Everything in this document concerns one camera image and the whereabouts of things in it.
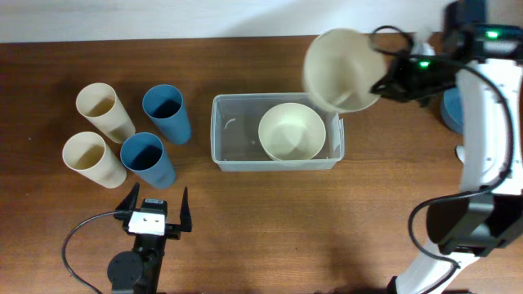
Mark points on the cream cup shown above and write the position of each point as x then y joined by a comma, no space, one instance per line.
100,105
87,154

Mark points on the cream bowl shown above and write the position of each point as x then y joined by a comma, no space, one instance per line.
339,70
291,131

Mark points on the white plastic spoon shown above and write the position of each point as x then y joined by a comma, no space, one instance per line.
460,153

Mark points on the cream bowl front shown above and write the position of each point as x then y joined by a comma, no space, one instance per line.
291,131

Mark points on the cream cup back left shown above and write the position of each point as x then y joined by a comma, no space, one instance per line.
100,105

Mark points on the cream cup front left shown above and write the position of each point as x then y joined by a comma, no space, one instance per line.
87,154

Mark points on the blue bowl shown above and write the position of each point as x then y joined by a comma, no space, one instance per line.
451,110

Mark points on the blue cup front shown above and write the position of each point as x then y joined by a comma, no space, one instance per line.
145,155

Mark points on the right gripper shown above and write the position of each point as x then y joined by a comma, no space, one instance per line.
389,86

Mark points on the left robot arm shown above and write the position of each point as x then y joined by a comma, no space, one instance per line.
138,270

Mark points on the clear plastic container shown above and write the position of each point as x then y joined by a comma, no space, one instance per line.
234,134

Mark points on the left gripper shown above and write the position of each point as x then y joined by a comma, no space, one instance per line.
173,230

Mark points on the cream bowl back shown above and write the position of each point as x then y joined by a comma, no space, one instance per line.
339,70

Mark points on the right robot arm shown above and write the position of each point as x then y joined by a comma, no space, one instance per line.
484,62

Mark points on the blue cup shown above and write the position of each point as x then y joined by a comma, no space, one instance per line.
145,155
165,106

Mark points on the blue cup back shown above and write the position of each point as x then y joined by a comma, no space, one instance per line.
165,106

